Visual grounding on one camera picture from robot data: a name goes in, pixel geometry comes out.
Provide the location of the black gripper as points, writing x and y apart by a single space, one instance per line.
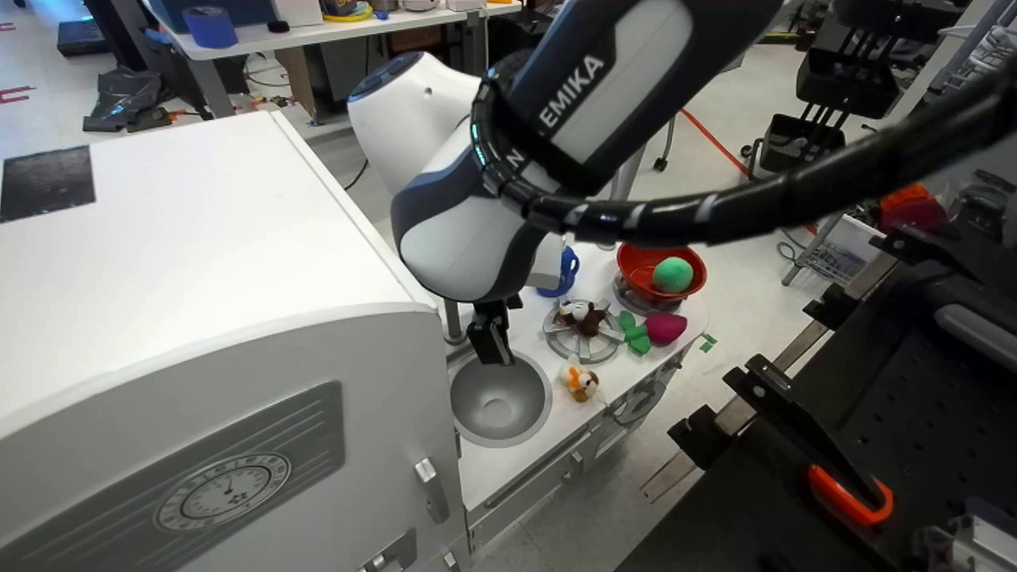
495 311

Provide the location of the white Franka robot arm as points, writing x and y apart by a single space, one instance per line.
478 212

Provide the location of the grey round sink bowl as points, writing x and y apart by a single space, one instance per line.
504 407

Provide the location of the brown plush toy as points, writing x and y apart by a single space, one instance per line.
580 317

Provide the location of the orange white plush toy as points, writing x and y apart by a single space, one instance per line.
580 383

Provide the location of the grey stove burner grate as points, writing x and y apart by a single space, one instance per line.
595 343

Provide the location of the blue detergent bottle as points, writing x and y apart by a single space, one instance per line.
573 270

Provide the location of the green toy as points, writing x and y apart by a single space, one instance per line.
633 335

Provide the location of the red bowl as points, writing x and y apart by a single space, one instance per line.
637 270

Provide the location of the magenta toy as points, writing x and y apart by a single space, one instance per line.
666 330

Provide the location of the green ball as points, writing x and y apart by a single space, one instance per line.
671 275

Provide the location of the grey office chair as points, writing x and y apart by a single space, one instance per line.
669 144

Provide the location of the white toy kitchen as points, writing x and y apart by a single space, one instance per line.
210 264

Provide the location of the white desk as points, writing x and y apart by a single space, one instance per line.
305 33

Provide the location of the white box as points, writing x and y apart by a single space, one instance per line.
846 257

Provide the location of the blue object on desk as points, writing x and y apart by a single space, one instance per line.
210 27

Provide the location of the black perforated table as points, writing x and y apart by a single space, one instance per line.
909 415

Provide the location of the rainbow stacking toy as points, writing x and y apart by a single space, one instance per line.
909 209

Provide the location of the black bag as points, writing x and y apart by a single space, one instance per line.
120 99

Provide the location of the black cart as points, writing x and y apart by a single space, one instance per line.
846 73

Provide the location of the black square panel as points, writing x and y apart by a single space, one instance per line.
47 181

